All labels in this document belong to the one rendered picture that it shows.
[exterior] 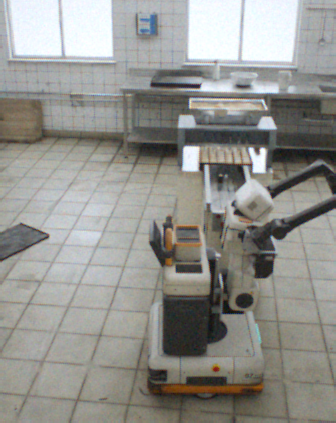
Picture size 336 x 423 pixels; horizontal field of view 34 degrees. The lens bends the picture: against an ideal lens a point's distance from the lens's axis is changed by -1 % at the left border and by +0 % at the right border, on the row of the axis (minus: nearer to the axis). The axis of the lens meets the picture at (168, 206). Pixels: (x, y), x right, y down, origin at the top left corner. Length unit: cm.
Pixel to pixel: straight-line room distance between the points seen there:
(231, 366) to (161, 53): 488
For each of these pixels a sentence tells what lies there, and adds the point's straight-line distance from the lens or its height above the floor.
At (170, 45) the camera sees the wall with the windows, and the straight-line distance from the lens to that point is 727.
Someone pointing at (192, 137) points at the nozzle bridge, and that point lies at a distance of 421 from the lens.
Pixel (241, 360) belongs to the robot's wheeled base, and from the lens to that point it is 324.
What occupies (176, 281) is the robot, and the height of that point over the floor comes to 79.
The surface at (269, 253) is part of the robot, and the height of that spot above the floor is 88.
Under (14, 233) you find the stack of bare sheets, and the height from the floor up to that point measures 2.
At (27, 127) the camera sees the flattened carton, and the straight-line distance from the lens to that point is 769.
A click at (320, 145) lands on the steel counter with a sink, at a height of 23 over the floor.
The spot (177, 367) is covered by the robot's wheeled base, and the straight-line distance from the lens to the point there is 321.
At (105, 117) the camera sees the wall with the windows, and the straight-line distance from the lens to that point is 762.
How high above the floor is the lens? 236
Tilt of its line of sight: 25 degrees down
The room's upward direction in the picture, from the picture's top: straight up
